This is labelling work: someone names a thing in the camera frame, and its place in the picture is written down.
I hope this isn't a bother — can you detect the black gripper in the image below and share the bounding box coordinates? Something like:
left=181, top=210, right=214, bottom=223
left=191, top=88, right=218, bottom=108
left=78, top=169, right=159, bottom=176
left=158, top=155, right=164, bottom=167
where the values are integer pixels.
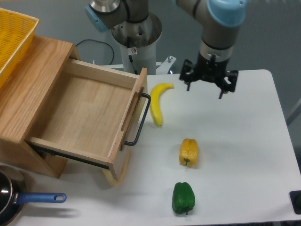
left=179, top=53, right=238, bottom=99

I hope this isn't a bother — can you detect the wooden top drawer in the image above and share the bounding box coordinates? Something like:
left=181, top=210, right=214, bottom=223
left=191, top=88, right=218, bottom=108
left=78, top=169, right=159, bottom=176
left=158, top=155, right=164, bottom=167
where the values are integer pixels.
left=26, top=59, right=147, bottom=178

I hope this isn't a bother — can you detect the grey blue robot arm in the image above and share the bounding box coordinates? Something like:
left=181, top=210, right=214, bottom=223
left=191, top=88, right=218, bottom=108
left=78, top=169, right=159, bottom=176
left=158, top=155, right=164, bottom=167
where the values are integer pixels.
left=85, top=0, right=247, bottom=94

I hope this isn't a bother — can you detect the wooden drawer cabinet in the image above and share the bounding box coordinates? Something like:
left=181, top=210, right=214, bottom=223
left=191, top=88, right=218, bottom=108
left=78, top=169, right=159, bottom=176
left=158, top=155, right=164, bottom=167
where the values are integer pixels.
left=0, top=35, right=79, bottom=178

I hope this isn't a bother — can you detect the yellow banana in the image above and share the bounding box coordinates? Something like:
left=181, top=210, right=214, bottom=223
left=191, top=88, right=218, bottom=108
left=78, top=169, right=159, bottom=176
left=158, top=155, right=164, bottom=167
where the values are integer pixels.
left=150, top=83, right=174, bottom=127

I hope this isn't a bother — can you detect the yellow bell pepper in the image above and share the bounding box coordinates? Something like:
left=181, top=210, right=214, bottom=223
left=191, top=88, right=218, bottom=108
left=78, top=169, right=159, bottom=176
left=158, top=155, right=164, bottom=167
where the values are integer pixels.
left=179, top=138, right=198, bottom=167

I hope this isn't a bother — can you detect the green bell pepper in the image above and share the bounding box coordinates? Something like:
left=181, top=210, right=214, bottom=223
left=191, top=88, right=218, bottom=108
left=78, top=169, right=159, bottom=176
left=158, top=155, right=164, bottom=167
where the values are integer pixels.
left=172, top=182, right=195, bottom=215

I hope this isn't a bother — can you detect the triangular bread slice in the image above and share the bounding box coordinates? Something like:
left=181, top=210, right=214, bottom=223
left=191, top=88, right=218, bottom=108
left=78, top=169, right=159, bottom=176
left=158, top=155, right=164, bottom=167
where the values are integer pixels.
left=102, top=151, right=130, bottom=186

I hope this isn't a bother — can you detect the black corner object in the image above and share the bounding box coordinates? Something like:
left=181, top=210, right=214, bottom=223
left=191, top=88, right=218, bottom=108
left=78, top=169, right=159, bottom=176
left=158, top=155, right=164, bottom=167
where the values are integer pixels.
left=289, top=190, right=301, bottom=215

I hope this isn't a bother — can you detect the yellow plastic basket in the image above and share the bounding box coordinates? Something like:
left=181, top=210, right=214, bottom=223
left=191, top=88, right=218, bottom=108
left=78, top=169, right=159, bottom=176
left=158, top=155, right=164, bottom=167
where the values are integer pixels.
left=0, top=8, right=40, bottom=86

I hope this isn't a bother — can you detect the white metal base frame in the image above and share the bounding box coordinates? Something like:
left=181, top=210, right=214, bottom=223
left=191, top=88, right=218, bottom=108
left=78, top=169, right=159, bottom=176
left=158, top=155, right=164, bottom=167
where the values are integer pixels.
left=104, top=56, right=177, bottom=75

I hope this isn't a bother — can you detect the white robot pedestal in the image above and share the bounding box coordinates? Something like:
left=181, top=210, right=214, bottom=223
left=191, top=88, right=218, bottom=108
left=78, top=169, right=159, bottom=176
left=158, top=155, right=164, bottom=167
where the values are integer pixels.
left=111, top=12, right=162, bottom=75

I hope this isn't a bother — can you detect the black cable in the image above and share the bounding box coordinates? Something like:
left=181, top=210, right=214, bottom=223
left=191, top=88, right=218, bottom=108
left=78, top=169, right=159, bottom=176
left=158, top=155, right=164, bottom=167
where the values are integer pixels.
left=75, top=39, right=115, bottom=65

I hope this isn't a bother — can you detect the black pan blue handle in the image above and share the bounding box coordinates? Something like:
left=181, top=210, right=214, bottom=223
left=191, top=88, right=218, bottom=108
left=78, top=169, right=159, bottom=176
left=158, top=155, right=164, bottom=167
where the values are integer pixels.
left=0, top=166, right=67, bottom=226

